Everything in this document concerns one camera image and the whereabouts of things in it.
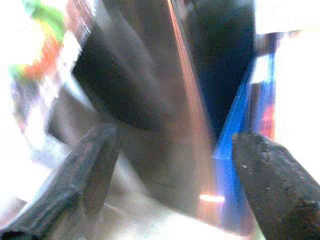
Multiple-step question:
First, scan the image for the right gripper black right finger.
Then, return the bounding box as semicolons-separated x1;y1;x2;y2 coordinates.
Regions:
231;131;320;240

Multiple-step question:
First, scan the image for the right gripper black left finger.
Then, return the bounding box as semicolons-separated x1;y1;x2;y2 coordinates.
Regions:
0;123;121;240

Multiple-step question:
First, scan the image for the green salad bag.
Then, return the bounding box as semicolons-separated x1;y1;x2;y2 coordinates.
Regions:
8;0;86;83

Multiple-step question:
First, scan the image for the blue package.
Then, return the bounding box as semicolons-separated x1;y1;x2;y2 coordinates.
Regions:
212;32;278;226

